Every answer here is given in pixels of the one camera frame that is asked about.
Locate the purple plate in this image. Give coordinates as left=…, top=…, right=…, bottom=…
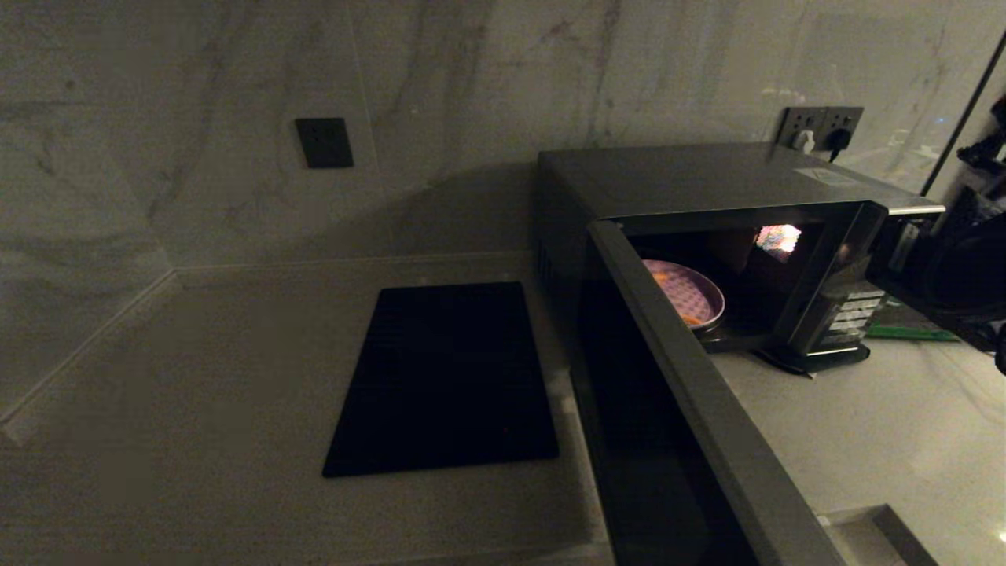
left=643, top=259, right=726, bottom=333

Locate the silver black microwave oven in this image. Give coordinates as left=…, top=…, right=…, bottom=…
left=567, top=220, right=846, bottom=566

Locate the green cutting board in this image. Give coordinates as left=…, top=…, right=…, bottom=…
left=867, top=303, right=961, bottom=342

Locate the dark rectangular pad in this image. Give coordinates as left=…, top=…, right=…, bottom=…
left=758, top=344, right=872, bottom=377

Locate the black induction cooktop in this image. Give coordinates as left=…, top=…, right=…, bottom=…
left=322, top=281, right=560, bottom=479

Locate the black window frame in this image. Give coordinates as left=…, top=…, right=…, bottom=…
left=920, top=35, right=1006, bottom=197

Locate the light grey wall socket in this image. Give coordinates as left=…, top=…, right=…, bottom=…
left=778, top=107, right=828, bottom=150
left=820, top=106, right=865, bottom=152

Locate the dark grey wall socket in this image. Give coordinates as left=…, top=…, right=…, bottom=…
left=296, top=117, right=354, bottom=169

